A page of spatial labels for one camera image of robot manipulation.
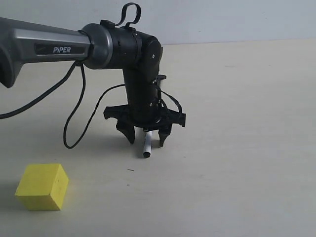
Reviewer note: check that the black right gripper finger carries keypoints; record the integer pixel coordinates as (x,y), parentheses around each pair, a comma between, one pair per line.
(163,133)

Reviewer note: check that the yellow cube block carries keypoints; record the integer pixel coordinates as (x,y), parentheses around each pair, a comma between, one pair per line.
(42,187)

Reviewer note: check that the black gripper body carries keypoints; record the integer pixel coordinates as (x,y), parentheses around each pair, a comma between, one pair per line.
(161,120)

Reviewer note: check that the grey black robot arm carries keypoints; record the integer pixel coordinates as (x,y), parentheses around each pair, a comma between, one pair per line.
(97,46)

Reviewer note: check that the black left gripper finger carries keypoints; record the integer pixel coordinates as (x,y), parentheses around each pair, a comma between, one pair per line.
(127,130)

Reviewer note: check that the black and white whiteboard marker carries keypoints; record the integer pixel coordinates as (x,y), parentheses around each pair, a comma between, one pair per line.
(147,148)

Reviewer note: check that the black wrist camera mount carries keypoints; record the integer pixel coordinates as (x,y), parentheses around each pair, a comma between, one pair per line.
(160,79)

